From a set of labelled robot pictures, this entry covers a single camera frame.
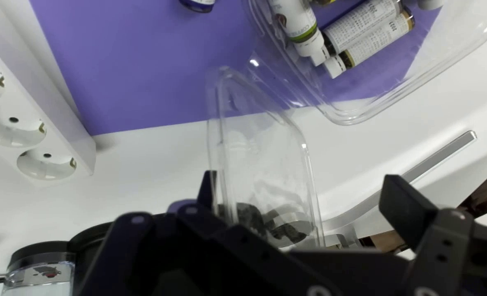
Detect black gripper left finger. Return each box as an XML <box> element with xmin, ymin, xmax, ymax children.
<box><xmin>73</xmin><ymin>170</ymin><xmax>267</xmax><ymax>296</ymax></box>

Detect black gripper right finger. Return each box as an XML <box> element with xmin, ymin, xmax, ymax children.
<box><xmin>379</xmin><ymin>173</ymin><xmax>487</xmax><ymax>296</ymax></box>

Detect clear plastic container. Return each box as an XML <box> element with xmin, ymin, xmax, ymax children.
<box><xmin>247</xmin><ymin>0</ymin><xmax>487</xmax><ymax>129</ymax></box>

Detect white table power strip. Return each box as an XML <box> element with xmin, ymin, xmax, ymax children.
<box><xmin>0</xmin><ymin>32</ymin><xmax>99</xmax><ymax>183</ymax></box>

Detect purple paper mat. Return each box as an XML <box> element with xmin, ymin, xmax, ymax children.
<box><xmin>28</xmin><ymin>0</ymin><xmax>445</xmax><ymax>139</ymax></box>

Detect white tube green band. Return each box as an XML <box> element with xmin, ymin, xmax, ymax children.
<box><xmin>267</xmin><ymin>0</ymin><xmax>331</xmax><ymax>61</ymax></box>

